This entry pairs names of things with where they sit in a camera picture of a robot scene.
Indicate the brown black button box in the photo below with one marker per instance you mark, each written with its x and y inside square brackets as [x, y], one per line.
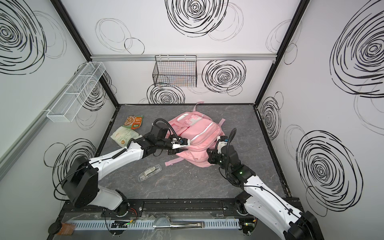
[61, 229]

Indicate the white mesh wall shelf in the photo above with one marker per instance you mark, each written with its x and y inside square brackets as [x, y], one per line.
[83, 92]

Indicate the black wire wall basket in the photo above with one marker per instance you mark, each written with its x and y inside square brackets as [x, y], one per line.
[176, 70]

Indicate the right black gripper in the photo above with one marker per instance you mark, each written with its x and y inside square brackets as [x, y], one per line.
[214, 156]

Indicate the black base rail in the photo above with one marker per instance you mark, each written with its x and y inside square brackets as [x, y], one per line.
[226, 207]

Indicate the white slotted cable duct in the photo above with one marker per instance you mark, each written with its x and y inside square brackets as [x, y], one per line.
[162, 223]

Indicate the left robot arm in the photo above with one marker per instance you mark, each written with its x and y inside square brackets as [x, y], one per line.
[81, 183]

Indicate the clear plastic packet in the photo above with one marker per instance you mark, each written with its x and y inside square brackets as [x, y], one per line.
[149, 172]

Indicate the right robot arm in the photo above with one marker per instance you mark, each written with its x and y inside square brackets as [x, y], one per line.
[258, 200]

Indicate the white green spout pouch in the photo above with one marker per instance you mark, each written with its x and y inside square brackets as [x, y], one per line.
[122, 136]

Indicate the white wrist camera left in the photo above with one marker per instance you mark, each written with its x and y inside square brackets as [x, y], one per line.
[180, 143]

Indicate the pink student backpack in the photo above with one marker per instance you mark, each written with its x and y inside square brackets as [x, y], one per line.
[201, 131]

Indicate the orange green food packet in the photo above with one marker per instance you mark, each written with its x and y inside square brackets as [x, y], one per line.
[133, 122]

